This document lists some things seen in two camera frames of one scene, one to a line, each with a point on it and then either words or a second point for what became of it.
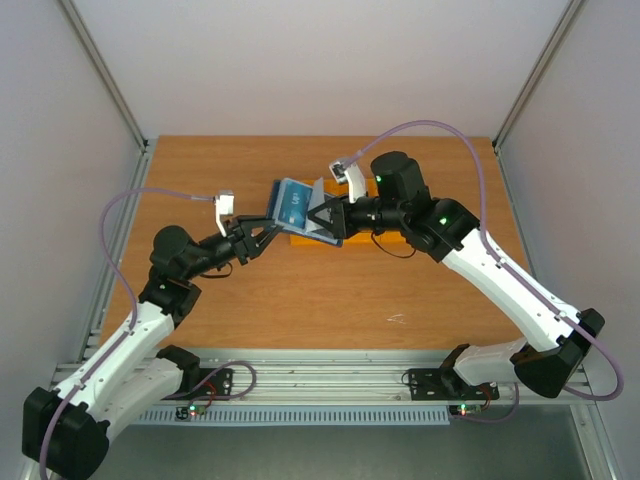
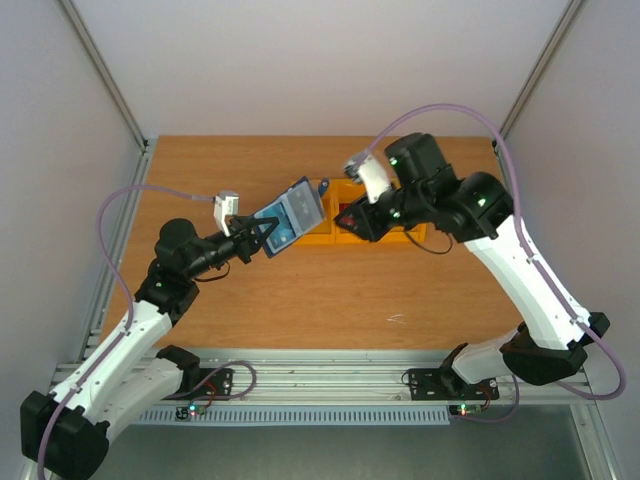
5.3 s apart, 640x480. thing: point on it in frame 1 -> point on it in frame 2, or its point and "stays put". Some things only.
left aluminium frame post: (103, 73) stays put
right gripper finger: (337, 211) -> (355, 219)
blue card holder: (324, 236) -> (297, 210)
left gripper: (244, 241) stays put
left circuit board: (184, 413) stays put
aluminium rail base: (341, 377) stays put
